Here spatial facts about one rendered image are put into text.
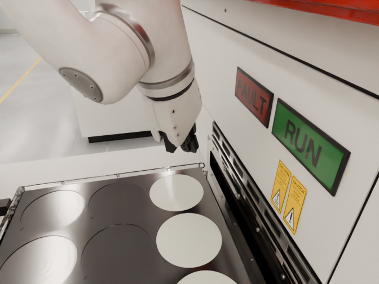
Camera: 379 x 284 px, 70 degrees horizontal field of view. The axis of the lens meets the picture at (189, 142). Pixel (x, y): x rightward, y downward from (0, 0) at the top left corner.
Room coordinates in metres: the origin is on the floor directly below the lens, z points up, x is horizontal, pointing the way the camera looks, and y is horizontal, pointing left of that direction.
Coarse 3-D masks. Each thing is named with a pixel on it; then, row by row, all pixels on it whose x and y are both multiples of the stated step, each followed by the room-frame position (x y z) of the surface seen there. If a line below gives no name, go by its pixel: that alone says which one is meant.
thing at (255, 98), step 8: (240, 72) 0.41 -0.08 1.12; (240, 80) 0.40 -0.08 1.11; (248, 80) 0.38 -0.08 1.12; (240, 88) 0.40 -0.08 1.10; (248, 88) 0.37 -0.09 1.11; (256, 88) 0.35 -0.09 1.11; (240, 96) 0.40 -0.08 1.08; (248, 96) 0.37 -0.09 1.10; (256, 96) 0.35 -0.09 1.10; (264, 96) 0.33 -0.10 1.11; (248, 104) 0.37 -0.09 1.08; (256, 104) 0.34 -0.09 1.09; (264, 104) 0.32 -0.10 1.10; (256, 112) 0.34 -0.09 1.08; (264, 112) 0.32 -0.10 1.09; (264, 120) 0.32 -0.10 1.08
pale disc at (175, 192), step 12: (168, 180) 0.42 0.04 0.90; (180, 180) 0.42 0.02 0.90; (192, 180) 0.42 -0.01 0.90; (156, 192) 0.38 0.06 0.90; (168, 192) 0.38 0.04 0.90; (180, 192) 0.38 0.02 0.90; (192, 192) 0.38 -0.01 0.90; (156, 204) 0.35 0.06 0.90; (168, 204) 0.35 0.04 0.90; (180, 204) 0.35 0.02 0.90; (192, 204) 0.35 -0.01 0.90
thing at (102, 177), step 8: (152, 168) 0.45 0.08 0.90; (160, 168) 0.45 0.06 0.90; (168, 168) 0.45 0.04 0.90; (176, 168) 0.45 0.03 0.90; (184, 168) 0.46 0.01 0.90; (96, 176) 0.42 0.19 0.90; (104, 176) 0.42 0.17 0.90; (112, 176) 0.43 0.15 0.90; (120, 176) 0.43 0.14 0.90; (128, 176) 0.43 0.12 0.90; (40, 184) 0.40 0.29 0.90; (48, 184) 0.40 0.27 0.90; (56, 184) 0.40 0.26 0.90; (64, 184) 0.40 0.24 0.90
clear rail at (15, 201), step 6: (18, 192) 0.38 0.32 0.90; (12, 198) 0.36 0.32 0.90; (18, 198) 0.36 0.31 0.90; (12, 204) 0.35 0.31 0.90; (18, 204) 0.35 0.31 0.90; (12, 210) 0.33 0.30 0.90; (12, 216) 0.32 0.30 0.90; (6, 222) 0.31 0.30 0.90; (0, 228) 0.29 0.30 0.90; (6, 228) 0.30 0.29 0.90; (0, 234) 0.28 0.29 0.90; (0, 240) 0.27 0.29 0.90
